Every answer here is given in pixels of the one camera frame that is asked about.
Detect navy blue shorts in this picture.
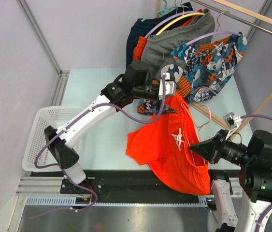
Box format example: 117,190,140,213
126,2,193,66

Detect teal hanger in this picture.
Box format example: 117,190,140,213
141,0,177,22

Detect white plastic laundry basket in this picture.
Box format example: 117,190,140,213
22,106,84,172

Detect wooden clothes rack frame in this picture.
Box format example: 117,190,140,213
155,0,272,142

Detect purple cable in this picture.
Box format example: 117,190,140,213
237,115,272,232
34,76,168,218

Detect metal clothes rail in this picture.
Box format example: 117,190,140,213
193,0,272,38

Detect bright orange shorts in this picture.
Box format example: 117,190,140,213
126,94,210,196

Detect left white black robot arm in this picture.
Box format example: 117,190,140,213
44,61,178,193

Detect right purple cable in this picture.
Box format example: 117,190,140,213
237,115,272,232

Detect purple hanger rear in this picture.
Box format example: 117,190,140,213
144,10,197,38

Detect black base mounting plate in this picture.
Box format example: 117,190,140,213
59,169,240,210

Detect pink wire hanger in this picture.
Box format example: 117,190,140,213
181,102,213,165

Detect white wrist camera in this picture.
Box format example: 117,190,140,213
158,72,177,100
223,112,242,139

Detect white slotted cable duct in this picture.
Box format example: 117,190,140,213
26,196,207,207

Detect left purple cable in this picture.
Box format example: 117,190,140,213
34,76,168,218

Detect grey shorts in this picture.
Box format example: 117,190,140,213
141,8,215,76

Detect aluminium frame post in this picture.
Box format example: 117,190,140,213
16,0,63,75

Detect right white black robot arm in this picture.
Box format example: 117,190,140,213
190,130,272,232

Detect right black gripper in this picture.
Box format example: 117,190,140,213
190,127,254,165

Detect patterned blue orange shorts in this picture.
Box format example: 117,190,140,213
142,32,247,103

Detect purple hanger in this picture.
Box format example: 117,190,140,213
183,11,243,45
144,10,197,38

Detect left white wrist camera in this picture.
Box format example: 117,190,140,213
158,72,177,100

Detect purple hanger front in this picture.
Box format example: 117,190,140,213
183,11,243,45

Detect yellow hanger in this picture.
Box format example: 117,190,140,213
156,12,205,35

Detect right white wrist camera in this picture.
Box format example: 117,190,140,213
223,112,242,139

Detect dark orange hanging shorts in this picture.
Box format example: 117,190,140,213
126,10,199,65

